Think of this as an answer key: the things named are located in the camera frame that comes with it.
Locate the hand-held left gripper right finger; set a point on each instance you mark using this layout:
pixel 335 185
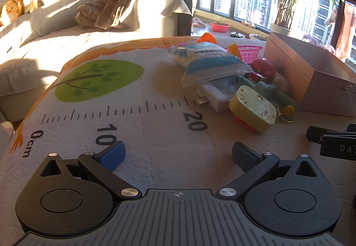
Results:
pixel 244 155

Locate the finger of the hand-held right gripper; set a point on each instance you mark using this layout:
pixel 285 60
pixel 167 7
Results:
pixel 338 147
pixel 315 134

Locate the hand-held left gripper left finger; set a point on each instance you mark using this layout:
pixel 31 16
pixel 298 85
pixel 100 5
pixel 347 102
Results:
pixel 111 155

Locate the pink cardboard box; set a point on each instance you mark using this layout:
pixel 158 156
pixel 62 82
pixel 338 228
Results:
pixel 328 87

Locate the yellow green plastic device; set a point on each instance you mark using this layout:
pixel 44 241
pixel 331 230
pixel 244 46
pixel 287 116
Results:
pixel 250 107

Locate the small white plastic toy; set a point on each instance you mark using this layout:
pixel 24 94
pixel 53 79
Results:
pixel 281 82

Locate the white USB charger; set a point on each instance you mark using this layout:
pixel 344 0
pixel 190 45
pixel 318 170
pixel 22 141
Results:
pixel 217 95

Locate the teal plastic toy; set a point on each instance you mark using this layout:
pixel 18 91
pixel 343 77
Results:
pixel 264 88

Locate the round pink toy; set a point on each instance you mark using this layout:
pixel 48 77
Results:
pixel 264 66

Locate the blue white plastic bag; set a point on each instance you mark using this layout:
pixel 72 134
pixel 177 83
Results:
pixel 205 62

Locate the pink plastic basket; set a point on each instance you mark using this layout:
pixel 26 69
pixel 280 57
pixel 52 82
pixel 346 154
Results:
pixel 250 52

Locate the orange plastic toy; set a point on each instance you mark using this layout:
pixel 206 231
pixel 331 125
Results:
pixel 207 38

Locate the printed ruler play mat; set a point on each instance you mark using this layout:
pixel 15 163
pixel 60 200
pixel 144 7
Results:
pixel 125 112

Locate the red striped small toy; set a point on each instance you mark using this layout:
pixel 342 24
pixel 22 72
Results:
pixel 257 78

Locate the pink orchid plant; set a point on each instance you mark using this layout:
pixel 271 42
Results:
pixel 311 39

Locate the yellow plastic block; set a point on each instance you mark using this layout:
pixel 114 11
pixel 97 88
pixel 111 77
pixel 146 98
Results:
pixel 233 50

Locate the hanging pink garment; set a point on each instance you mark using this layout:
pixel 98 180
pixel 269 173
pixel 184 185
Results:
pixel 347 29

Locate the cream sofa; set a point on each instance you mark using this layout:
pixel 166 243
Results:
pixel 55 45

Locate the red flower pot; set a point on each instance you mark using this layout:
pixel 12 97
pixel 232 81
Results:
pixel 219 27

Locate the small white baby shoes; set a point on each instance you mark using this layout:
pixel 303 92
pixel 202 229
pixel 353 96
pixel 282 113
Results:
pixel 247 22
pixel 199 22

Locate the crumpled beige blanket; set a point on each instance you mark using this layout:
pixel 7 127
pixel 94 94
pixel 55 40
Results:
pixel 111 9

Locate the yellow lion plush toy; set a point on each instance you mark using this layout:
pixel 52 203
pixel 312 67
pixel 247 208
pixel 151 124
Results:
pixel 11 11

